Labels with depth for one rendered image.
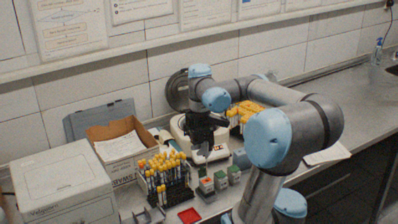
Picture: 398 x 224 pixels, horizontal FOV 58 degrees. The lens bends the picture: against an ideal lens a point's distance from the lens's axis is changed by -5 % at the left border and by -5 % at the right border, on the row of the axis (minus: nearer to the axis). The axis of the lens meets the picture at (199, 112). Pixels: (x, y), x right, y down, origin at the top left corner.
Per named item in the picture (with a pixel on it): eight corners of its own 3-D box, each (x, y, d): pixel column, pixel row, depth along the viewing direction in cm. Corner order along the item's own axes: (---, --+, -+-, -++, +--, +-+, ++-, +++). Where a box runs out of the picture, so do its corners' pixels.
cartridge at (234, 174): (232, 186, 154) (233, 173, 150) (226, 179, 157) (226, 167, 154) (240, 182, 155) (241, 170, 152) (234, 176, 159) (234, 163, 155)
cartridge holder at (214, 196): (206, 203, 145) (206, 197, 143) (194, 190, 152) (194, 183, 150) (218, 198, 147) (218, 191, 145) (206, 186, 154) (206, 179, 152)
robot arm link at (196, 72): (193, 73, 115) (183, 63, 122) (194, 105, 120) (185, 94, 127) (217, 69, 117) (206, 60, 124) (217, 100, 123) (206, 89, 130)
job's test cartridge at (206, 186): (205, 197, 146) (204, 185, 143) (199, 190, 150) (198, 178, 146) (214, 193, 148) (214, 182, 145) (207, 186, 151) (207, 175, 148)
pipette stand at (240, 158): (238, 176, 159) (239, 157, 154) (230, 167, 164) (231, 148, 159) (258, 169, 162) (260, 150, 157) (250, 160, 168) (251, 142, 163)
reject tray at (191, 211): (186, 226, 135) (185, 224, 135) (176, 214, 140) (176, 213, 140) (201, 219, 138) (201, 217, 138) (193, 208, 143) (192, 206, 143)
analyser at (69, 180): (45, 279, 116) (18, 213, 100) (30, 223, 136) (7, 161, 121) (132, 242, 129) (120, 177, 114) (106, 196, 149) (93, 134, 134)
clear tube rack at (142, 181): (147, 196, 149) (145, 183, 145) (137, 183, 156) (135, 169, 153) (192, 179, 158) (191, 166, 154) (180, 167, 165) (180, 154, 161)
